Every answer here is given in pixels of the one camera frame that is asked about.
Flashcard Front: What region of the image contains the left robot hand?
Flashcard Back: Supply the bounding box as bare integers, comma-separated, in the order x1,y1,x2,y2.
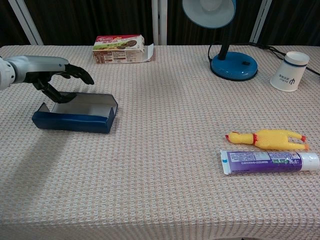
10,55,95,104

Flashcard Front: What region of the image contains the blue glasses case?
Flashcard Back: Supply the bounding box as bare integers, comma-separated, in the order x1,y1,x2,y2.
31,91,119,135

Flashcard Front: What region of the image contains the black pleated curtain panel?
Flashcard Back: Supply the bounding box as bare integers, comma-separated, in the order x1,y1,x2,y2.
166,0,262,46
23,0,154,46
0,0,31,48
257,0,320,47

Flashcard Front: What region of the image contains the cookie box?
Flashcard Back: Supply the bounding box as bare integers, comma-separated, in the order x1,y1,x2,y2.
91,34,155,65

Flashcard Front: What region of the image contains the beige woven tablecloth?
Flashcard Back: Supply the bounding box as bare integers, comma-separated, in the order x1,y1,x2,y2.
0,44,320,240

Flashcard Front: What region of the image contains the blue desk lamp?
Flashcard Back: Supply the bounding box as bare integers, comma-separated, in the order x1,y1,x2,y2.
181,0,259,82

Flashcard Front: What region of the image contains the yellow rubber chicken toy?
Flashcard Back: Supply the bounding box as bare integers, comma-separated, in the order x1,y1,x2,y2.
225,128,311,152

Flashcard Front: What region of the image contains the purple toothpaste tube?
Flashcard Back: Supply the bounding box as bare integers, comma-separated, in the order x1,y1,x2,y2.
219,149,320,176

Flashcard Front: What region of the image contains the white paper cup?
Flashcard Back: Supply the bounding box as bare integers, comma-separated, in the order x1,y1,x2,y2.
269,50,311,93

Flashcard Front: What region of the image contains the white partition frame post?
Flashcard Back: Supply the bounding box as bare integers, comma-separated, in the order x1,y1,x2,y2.
249,0,273,44
150,0,168,46
7,0,45,46

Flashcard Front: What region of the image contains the black lamp power cable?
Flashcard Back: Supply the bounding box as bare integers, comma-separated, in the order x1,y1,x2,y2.
207,41,320,77

